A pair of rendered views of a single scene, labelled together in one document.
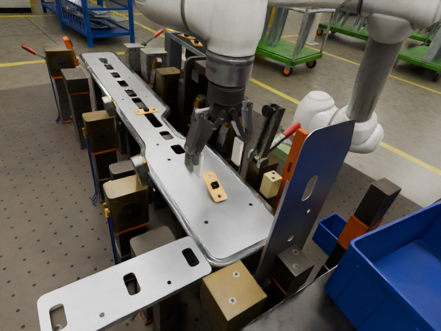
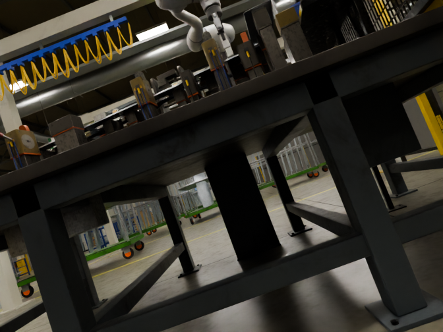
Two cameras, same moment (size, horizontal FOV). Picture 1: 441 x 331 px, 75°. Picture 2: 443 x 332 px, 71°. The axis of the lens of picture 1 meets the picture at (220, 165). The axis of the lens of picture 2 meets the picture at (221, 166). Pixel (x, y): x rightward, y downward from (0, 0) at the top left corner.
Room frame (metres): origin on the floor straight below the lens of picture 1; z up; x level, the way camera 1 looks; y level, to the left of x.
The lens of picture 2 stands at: (-0.35, 1.13, 0.45)
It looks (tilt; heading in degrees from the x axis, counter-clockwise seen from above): 5 degrees up; 318
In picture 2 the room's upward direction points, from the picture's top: 21 degrees counter-clockwise
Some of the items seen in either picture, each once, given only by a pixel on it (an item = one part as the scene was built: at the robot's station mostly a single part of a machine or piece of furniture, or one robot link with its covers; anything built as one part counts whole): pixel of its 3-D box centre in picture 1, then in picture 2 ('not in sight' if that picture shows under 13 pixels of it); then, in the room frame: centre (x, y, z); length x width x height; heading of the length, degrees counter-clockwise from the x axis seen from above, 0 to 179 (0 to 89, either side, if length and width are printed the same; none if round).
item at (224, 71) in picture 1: (229, 66); (210, 4); (0.55, 0.01, 1.32); 0.09 x 0.09 x 0.06
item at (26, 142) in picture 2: (63, 87); (28, 168); (1.27, 0.82, 0.88); 0.14 x 0.09 x 0.36; 128
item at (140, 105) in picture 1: (140, 136); (144, 139); (0.99, 0.35, 0.84); 0.12 x 0.05 x 0.29; 128
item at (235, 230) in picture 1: (142, 110); (144, 106); (0.94, 0.32, 1.00); 1.38 x 0.22 x 0.02; 38
